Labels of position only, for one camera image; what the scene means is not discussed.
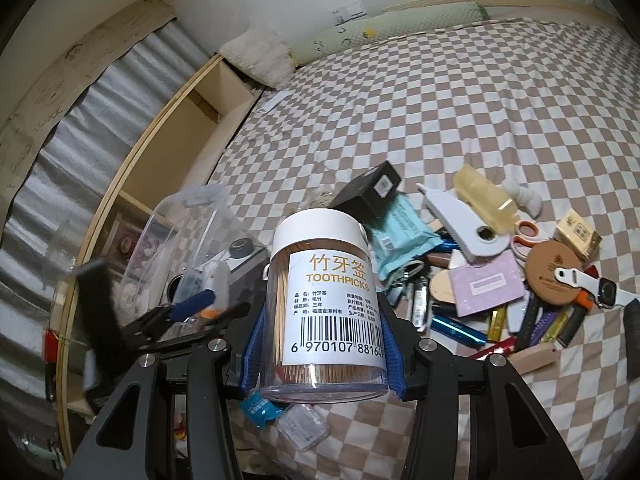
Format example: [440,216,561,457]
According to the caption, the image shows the grey sharpening stone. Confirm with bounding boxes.
[623,299,640,382]

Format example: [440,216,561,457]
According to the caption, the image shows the white small figurine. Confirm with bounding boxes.
[501,179,542,219]

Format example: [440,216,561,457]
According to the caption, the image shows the blue snack packet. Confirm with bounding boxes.
[240,391,284,429]

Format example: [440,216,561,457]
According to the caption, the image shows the white remote control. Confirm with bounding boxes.
[260,89,292,114]

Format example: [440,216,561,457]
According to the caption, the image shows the black action camera screen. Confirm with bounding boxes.
[74,257,127,367]

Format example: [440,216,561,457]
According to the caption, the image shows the wooden spatula handle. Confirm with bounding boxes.
[508,342,560,375]

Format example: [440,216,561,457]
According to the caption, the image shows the checkered bed sheet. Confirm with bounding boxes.
[212,18,639,479]

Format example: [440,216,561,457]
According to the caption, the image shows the white plastic scraper tool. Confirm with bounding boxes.
[418,184,510,263]

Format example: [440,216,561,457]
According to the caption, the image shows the orange handled scissors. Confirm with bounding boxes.
[510,220,546,266]

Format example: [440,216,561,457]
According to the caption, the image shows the wooden bedside shelf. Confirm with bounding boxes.
[55,55,258,456]

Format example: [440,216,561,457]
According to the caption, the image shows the black cardboard box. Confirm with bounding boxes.
[329,160,401,224]

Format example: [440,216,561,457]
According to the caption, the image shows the green long bolster pillow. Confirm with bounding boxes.
[290,2,489,66]

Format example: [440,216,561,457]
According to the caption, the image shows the blue metallic pen tube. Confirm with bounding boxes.
[430,314,488,349]

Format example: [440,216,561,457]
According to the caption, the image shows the clear plastic storage bin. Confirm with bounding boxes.
[114,183,246,326]

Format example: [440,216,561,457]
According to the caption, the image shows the silver grey curtain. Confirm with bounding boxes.
[1,21,208,404]

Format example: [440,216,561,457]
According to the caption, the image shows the brown paper valance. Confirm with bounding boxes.
[1,0,175,218]

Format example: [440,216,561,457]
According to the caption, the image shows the gold small box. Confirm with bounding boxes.
[553,209,602,262]

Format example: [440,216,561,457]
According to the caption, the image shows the teal foil pouch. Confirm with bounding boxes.
[364,193,442,282]

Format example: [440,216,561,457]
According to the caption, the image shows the yellow translucent plastic bottle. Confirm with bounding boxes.
[454,165,518,235]

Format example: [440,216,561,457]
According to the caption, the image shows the toothpick jar white lid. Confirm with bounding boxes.
[259,208,388,404]

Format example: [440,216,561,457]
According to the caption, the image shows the round cork coaster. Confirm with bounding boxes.
[525,240,582,307]

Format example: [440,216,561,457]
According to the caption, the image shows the purple card box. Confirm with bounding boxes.
[449,252,525,318]

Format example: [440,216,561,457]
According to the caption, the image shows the white wall socket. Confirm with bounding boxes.
[330,1,367,26]

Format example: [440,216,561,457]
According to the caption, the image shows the clear small plastic case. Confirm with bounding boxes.
[277,404,329,452]

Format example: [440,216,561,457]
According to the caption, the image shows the white fluffy pillow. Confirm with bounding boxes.
[219,27,295,89]

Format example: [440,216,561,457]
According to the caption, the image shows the white smart watch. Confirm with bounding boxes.
[554,268,639,309]

